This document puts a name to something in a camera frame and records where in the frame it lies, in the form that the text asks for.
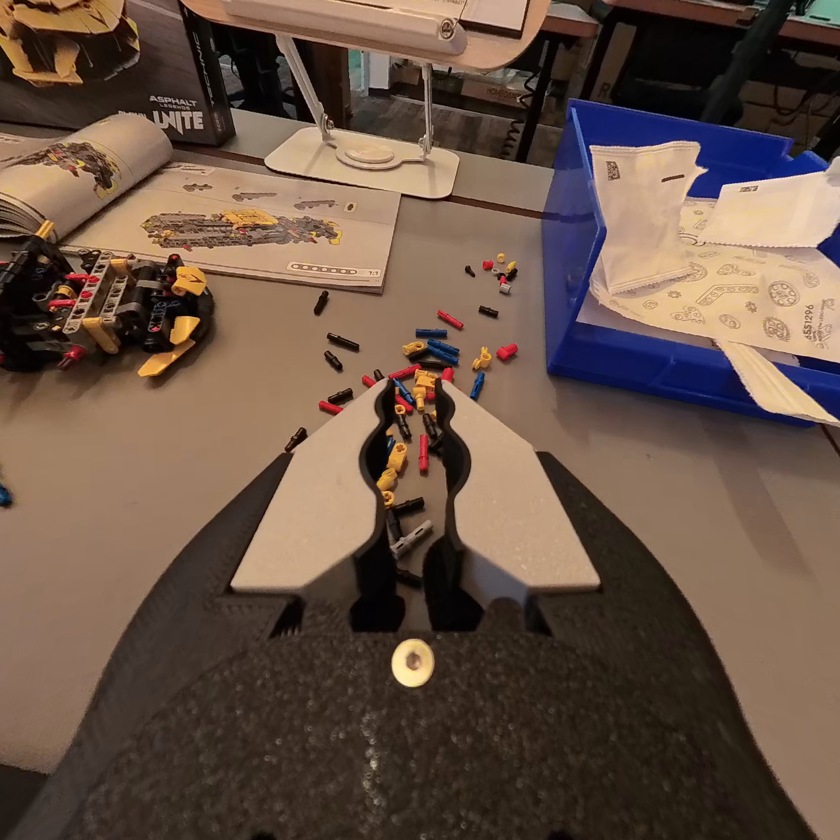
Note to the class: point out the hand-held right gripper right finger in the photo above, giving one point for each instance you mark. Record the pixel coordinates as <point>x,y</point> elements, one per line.
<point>525,518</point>

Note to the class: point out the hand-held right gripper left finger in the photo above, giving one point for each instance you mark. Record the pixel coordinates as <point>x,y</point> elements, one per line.
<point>308,518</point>

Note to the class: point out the grey connector pin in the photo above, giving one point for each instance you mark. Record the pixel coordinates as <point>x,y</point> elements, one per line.
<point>413,538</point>

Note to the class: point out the pile of small coloured pins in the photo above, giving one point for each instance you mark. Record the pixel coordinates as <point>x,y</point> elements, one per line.
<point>436,333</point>

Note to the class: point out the yellow black brick car model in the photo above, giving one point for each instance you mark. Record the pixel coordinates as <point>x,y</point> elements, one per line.
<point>98,302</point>

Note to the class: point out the blue plastic bin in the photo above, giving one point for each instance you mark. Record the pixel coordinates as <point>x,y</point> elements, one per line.
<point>656,380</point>

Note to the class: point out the small cluster of mixed pins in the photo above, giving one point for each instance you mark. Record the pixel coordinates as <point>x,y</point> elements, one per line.
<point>505,285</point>

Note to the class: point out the blue pin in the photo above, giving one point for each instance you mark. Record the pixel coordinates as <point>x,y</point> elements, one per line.
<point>5,485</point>

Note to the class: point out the printed white paper bag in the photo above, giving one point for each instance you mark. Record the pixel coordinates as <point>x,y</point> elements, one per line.
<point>741,295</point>

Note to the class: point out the open instruction booklet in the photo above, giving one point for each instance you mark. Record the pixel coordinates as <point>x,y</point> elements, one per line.
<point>197,190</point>

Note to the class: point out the black toy car box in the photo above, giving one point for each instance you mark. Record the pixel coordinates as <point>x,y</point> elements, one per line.
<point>164,65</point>

